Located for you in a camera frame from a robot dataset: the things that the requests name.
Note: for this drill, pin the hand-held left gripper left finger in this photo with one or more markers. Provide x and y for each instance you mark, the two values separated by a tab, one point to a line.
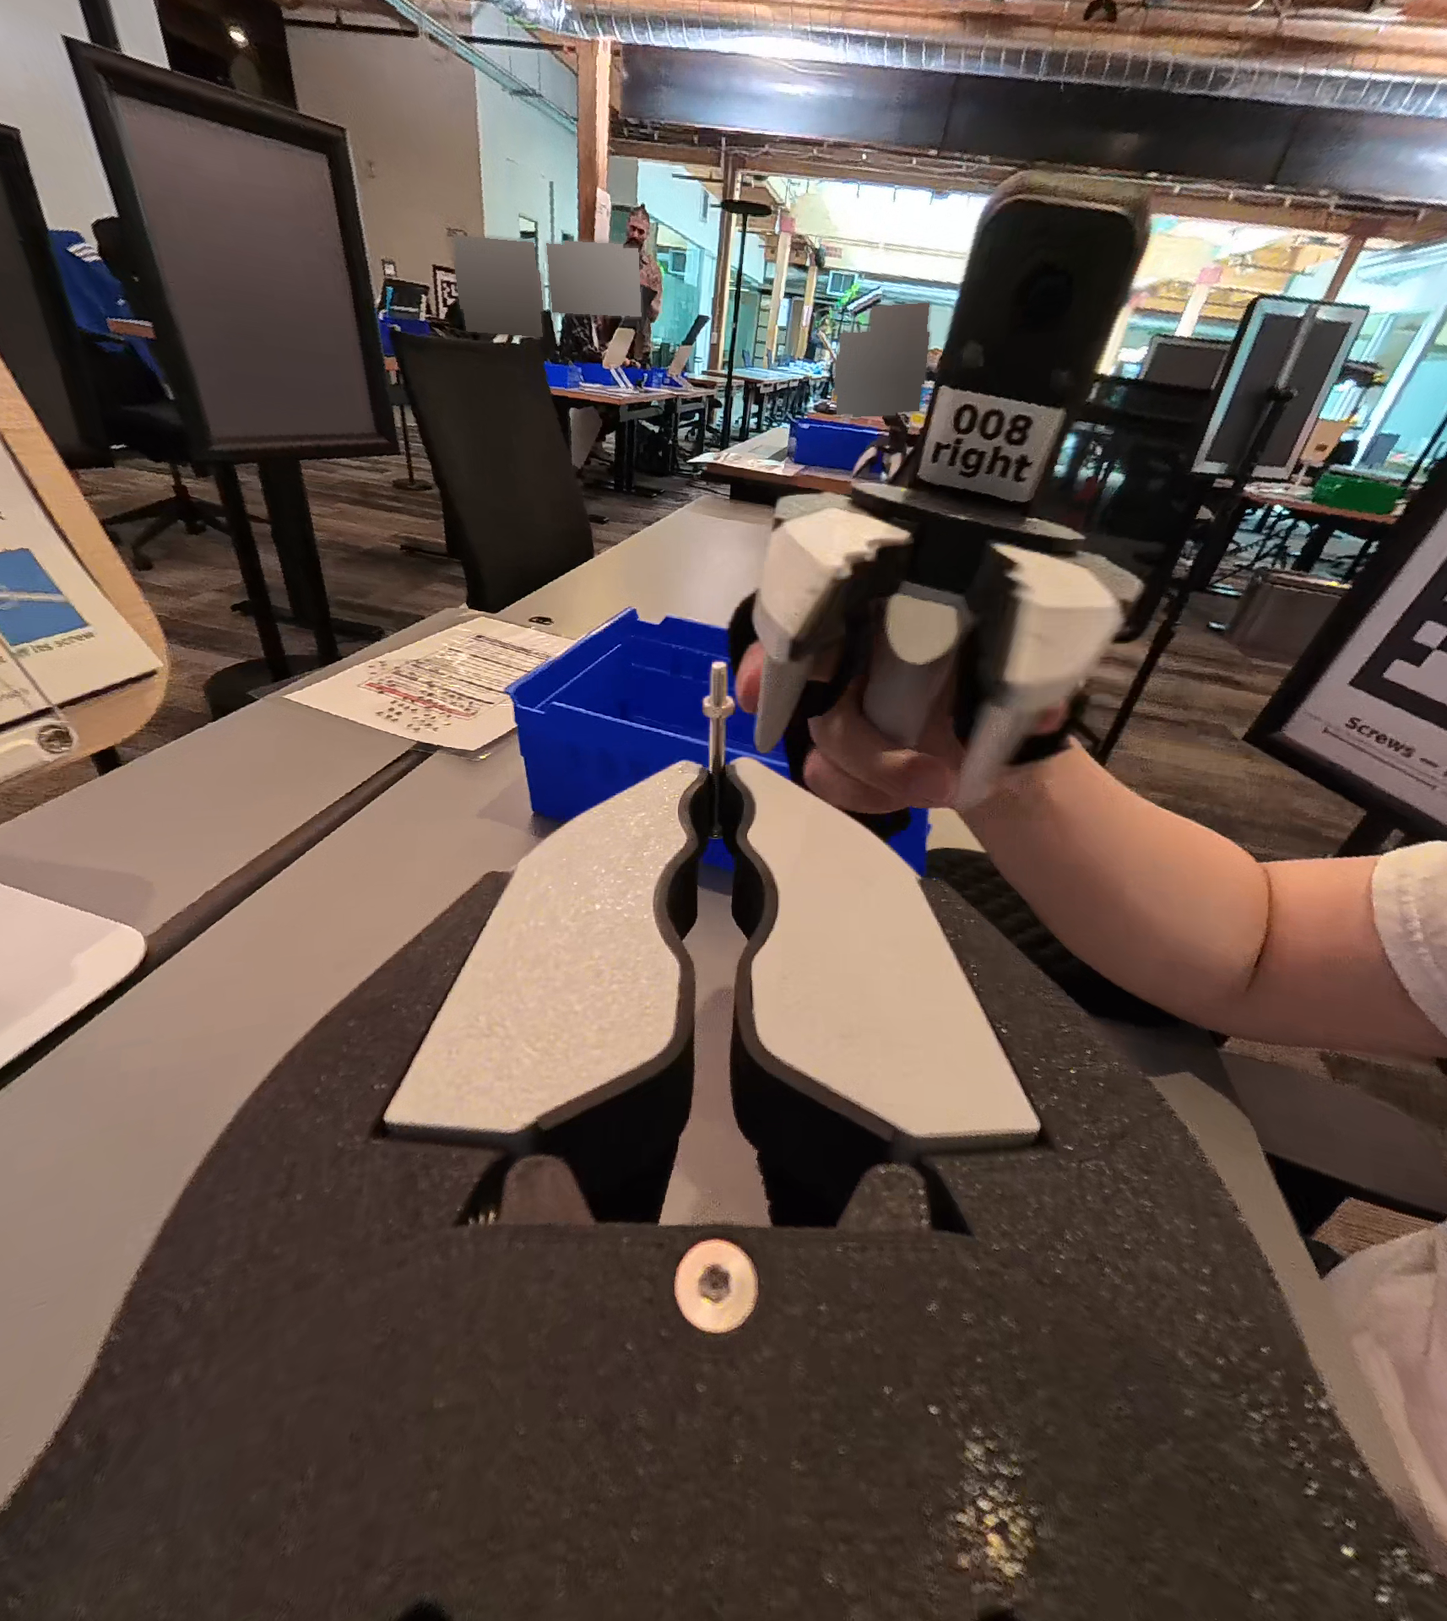
558	1000

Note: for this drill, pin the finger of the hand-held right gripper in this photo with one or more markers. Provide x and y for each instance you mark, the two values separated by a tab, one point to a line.
1051	646
812	583

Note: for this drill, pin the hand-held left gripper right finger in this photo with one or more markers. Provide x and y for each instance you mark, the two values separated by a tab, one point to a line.
874	1014

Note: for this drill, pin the steel bolt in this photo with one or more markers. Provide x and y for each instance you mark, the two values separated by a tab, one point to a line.
717	761

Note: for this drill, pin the person's right forearm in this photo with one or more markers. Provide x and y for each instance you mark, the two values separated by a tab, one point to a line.
1153	924

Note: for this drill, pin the person's right hand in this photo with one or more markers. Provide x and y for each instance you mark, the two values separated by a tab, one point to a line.
899	779

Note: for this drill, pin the blue plastic bin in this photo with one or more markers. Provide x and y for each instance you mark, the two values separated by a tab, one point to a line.
596	747
837	443

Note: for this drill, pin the black wrist rest pad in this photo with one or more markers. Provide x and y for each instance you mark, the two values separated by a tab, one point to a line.
1051	938

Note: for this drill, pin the grey waste bin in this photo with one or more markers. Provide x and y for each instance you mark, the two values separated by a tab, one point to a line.
1286	615

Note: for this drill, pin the printed paper sheet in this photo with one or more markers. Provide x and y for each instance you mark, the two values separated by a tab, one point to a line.
444	685

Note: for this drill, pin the green plastic bin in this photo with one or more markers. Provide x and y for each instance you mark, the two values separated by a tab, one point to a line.
1355	492

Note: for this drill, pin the white board stand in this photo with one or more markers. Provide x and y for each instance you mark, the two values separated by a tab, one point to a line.
1	989

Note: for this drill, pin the wooden instruction board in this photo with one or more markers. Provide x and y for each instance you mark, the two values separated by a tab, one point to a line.
1	570

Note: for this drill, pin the white sign in black frame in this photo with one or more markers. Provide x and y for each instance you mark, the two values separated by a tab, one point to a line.
1420	659

